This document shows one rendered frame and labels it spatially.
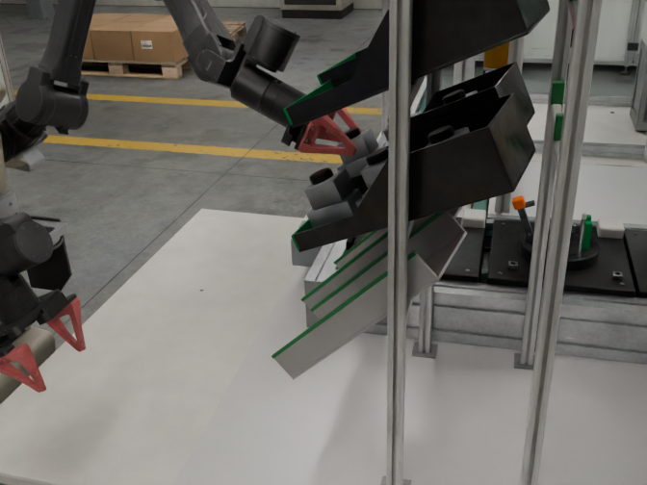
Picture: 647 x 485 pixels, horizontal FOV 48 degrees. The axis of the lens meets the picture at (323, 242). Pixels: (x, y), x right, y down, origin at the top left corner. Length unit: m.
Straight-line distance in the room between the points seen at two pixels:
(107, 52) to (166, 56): 0.57
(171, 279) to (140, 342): 0.22
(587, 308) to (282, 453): 0.54
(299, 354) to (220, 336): 0.39
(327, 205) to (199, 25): 0.39
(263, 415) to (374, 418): 0.17
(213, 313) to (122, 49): 5.55
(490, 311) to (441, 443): 0.27
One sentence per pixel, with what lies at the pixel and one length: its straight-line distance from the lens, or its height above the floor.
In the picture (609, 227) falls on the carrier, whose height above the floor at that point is 0.99.
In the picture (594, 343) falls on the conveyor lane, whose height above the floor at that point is 0.89.
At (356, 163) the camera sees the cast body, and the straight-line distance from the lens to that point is 1.06.
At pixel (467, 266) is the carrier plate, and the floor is 0.97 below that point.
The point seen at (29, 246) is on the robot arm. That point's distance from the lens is 1.00.
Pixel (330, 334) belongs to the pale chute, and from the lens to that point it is 0.95.
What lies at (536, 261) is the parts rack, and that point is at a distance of 1.18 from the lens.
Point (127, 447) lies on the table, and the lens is 1.16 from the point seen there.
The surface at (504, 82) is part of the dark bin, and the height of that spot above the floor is 1.37.
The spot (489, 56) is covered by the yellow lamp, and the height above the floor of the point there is 1.28.
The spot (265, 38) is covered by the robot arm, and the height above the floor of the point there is 1.40.
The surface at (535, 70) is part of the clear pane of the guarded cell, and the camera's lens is 2.66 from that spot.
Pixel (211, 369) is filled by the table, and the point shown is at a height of 0.86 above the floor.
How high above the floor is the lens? 1.61
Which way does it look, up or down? 27 degrees down
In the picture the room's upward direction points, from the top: 2 degrees counter-clockwise
